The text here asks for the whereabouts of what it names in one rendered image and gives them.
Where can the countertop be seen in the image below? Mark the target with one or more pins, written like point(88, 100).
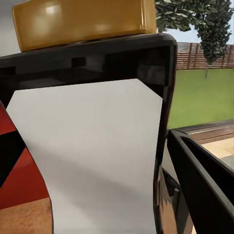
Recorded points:
point(35, 217)

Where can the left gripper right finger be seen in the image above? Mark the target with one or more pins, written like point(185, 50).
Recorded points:
point(207, 184)

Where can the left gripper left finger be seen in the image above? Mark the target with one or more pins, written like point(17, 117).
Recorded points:
point(11, 147)

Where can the coffee maker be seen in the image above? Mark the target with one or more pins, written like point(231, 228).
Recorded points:
point(183, 219)

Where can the bottle of coffee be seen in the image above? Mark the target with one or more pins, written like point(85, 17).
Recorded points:
point(90, 96)

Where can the fixed window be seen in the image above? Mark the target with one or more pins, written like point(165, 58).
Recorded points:
point(203, 99)

